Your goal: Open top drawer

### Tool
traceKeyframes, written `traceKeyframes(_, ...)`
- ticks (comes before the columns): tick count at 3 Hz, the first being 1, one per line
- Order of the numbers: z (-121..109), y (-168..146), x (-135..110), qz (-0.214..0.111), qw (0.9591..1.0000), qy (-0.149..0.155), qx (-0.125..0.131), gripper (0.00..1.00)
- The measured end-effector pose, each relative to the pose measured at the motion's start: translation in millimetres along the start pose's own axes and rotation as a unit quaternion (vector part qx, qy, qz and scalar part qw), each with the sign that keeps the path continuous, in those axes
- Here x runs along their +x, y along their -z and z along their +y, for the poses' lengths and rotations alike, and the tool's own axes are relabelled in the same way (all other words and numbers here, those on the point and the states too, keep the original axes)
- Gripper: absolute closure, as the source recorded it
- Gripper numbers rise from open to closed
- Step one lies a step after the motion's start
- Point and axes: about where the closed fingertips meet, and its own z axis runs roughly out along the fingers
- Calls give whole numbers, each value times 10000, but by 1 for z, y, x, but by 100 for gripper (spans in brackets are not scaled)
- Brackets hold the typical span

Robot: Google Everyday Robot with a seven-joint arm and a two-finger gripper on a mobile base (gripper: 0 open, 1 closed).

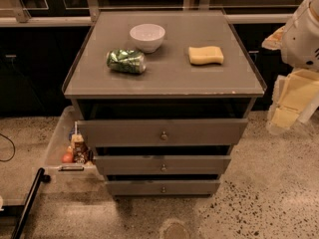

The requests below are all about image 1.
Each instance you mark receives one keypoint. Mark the grey drawer cabinet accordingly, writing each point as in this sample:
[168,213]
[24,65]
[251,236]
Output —
[171,88]

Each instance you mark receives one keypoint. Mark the grey drawer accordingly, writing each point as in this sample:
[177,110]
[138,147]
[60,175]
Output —
[161,132]
[162,187]
[161,164]

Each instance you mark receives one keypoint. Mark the orange round fruit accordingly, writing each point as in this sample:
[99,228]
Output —
[67,158]

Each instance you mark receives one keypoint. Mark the grey top drawer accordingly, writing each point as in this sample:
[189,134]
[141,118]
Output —
[161,132]

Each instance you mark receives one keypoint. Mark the clear plastic storage bin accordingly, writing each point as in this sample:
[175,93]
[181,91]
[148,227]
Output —
[57,147]

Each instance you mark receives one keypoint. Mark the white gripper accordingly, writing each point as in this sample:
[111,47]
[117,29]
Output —
[301,44]

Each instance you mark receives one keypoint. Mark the white ceramic bowl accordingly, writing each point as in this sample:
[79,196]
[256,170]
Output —
[147,37]

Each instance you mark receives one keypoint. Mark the metal window railing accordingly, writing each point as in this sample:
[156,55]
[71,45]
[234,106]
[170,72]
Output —
[81,12]

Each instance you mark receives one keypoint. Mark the brown snack carton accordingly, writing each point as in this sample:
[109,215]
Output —
[80,150]

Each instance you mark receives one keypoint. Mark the grey bottom drawer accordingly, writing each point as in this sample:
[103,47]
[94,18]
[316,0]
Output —
[162,187]

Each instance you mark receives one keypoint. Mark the grey middle drawer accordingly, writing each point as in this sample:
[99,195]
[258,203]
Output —
[161,164]

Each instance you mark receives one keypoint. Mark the crushed green soda can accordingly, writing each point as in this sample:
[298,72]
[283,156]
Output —
[126,61]

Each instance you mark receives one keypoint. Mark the black metal pole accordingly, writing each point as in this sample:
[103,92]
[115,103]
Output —
[41,177]

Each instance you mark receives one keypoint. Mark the yellow sponge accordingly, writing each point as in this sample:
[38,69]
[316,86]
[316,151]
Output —
[205,55]

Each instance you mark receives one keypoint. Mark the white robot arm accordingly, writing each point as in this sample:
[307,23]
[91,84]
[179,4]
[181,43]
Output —
[298,39]

